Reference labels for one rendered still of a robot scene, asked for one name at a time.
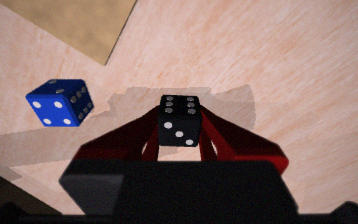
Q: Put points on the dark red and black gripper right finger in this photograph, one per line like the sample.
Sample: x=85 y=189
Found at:
x=233 y=142

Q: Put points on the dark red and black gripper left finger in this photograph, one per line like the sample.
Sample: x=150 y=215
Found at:
x=126 y=142

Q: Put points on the tan flat mat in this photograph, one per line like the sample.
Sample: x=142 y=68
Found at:
x=92 y=27

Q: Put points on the blue die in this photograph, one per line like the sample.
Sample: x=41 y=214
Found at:
x=61 y=102

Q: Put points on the black die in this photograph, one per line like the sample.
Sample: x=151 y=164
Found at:
x=179 y=121

